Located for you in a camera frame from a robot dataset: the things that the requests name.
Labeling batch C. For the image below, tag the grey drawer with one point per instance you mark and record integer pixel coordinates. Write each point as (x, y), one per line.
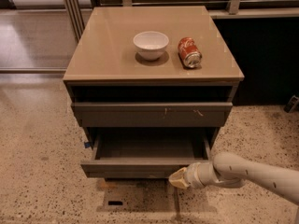
(149, 156)
(112, 115)

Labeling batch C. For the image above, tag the grey drawer cabinet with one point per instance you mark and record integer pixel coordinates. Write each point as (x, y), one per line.
(105, 67)

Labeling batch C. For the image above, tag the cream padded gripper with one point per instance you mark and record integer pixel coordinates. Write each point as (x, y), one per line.
(192, 175)

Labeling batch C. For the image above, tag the white ceramic bowl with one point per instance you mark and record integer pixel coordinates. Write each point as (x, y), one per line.
(150, 45)

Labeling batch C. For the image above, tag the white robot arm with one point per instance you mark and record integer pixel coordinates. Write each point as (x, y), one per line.
(228, 170)

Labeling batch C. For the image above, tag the floor outlet plate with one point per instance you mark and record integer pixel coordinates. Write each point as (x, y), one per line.
(115, 203)

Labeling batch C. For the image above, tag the blue tape piece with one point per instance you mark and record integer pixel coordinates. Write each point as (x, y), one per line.
(87, 144)

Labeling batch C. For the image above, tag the red soda can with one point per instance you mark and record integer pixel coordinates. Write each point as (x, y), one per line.
(189, 53)

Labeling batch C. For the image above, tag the dark object on floor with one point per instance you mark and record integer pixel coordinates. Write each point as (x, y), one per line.
(292, 104)

